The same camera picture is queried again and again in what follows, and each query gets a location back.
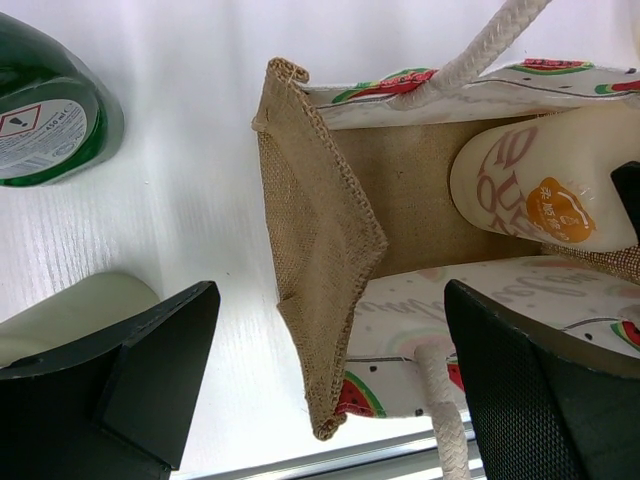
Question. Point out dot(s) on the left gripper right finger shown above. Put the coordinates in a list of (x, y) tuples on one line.
[(543, 404)]

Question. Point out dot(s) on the cream pump lotion bottle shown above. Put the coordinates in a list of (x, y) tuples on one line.
[(548, 179)]

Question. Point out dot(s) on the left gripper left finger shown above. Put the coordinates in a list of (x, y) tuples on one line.
[(116, 404)]

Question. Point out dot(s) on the pale green white-capped bottle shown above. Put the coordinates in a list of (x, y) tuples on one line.
[(90, 305)]

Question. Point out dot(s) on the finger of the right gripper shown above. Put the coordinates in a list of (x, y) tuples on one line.
[(626, 180)]

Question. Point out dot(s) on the burlap watermelon canvas bag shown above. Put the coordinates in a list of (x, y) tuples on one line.
[(365, 235)]

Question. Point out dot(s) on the dark green red-capped bottle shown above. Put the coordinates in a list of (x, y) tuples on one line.
[(57, 117)]

